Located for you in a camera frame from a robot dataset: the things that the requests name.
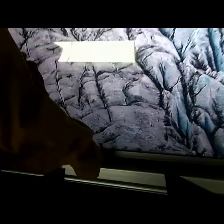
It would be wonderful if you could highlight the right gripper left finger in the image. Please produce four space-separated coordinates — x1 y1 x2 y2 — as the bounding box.
33 167 75 197

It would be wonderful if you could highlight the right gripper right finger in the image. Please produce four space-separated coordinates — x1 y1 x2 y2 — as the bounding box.
159 172 204 197

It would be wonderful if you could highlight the dark brown garment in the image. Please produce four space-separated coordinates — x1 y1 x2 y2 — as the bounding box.
0 27 105 180

